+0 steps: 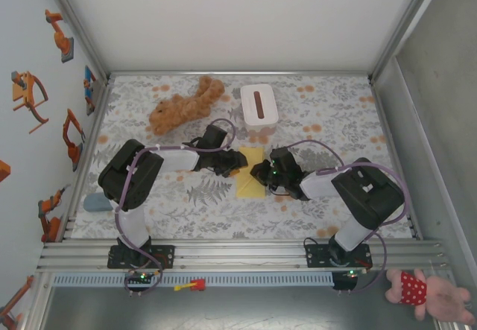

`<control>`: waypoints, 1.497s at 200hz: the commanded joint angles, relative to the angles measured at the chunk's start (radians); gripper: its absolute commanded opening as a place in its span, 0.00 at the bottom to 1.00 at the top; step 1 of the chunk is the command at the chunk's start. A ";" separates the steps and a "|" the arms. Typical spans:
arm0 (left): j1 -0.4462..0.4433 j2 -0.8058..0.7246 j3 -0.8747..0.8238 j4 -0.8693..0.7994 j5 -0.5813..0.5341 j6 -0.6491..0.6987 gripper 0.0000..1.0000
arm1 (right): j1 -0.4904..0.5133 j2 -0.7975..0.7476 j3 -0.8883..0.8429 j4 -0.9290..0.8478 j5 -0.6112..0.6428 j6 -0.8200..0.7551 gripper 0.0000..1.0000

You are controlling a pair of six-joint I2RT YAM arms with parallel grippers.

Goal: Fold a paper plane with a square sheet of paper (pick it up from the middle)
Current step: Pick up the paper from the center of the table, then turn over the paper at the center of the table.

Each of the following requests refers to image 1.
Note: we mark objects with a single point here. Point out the yellow cloth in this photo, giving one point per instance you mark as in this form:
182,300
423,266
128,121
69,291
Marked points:
249,190

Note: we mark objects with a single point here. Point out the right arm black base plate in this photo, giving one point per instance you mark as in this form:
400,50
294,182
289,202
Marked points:
316,257

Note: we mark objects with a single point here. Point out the blue orange robot sticker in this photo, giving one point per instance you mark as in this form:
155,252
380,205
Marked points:
89,91

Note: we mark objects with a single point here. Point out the wide aluminium beam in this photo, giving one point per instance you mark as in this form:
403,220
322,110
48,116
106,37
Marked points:
242,255

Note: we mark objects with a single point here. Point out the brown teddy bear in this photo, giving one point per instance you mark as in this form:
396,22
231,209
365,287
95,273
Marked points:
179,110

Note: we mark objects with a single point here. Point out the black controller board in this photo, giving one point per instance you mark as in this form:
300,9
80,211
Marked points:
139,278
348,276

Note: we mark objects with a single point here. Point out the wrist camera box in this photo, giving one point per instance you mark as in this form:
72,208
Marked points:
215,138
284,160

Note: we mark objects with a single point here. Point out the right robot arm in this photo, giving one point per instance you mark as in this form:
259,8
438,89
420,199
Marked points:
369,196

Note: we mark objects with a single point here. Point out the orange gripper wall sticker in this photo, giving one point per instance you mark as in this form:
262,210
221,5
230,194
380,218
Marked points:
24,91

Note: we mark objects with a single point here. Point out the floral tablecloth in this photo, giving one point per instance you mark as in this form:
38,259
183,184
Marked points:
298,214

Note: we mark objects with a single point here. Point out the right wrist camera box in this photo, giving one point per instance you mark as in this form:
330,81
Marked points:
284,160

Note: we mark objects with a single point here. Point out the grey blue sponge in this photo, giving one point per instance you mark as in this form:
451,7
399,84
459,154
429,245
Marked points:
97,203

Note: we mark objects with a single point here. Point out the pink plush toy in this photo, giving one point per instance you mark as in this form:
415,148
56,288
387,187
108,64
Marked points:
443,300

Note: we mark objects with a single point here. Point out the white tissue box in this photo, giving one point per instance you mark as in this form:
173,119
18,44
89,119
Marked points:
257,103

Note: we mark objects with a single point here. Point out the red yellow plastic clip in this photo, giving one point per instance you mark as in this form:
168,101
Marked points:
197,285

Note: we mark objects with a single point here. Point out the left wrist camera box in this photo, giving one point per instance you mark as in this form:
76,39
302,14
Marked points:
215,138

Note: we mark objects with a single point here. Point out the aluminium frame rail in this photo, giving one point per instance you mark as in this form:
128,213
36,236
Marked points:
93,129
395,158
238,73

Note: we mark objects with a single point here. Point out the small orange block sticker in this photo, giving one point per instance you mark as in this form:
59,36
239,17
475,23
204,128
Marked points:
3,171

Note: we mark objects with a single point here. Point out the aluminium frame post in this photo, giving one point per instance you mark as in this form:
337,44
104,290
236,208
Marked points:
402,28
79,28

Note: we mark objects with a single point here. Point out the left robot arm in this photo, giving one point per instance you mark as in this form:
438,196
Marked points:
130,173

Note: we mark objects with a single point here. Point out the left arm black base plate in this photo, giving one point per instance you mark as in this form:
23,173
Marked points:
164,255

